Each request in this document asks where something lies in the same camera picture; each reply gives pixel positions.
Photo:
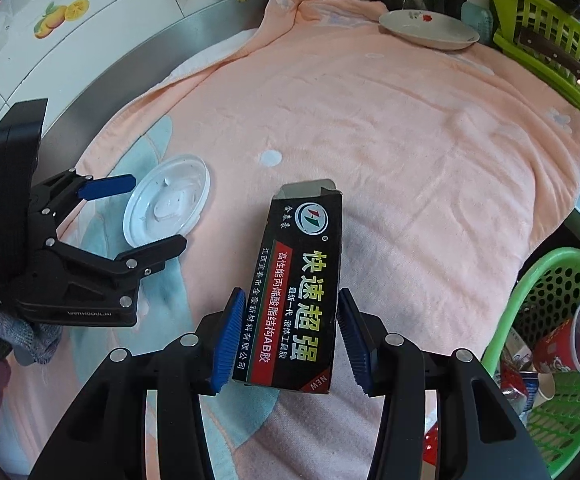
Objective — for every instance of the green plastic mesh basket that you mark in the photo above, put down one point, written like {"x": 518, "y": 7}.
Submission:
{"x": 544, "y": 265}

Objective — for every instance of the person's left forearm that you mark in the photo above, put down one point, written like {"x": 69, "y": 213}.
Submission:
{"x": 0, "y": 360}

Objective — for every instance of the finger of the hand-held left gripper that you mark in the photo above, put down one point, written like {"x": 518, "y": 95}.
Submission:
{"x": 145, "y": 257}
{"x": 110, "y": 185}

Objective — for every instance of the green plastic dish rack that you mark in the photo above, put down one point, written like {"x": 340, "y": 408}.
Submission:
{"x": 559, "y": 10}

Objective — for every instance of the pink towel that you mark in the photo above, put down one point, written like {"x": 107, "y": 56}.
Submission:
{"x": 394, "y": 160}

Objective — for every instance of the kitchen knife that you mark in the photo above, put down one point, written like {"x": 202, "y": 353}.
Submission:
{"x": 549, "y": 52}

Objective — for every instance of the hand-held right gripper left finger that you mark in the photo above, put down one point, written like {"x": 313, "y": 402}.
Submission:
{"x": 230, "y": 340}

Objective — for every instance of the red paper cup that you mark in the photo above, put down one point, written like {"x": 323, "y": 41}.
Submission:
{"x": 559, "y": 350}

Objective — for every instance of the beige paper cup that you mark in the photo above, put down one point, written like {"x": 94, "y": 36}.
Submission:
{"x": 542, "y": 390}

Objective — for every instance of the white floral plate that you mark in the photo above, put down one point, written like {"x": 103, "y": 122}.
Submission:
{"x": 429, "y": 30}

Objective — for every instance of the teal plastic bottle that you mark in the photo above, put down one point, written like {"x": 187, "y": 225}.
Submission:
{"x": 475, "y": 15}

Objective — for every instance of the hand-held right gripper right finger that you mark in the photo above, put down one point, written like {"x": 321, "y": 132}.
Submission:
{"x": 354, "y": 345}

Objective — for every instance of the black glue box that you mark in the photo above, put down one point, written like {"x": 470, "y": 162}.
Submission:
{"x": 300, "y": 285}

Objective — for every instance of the white plastic lid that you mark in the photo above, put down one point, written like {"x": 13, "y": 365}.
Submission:
{"x": 170, "y": 195}

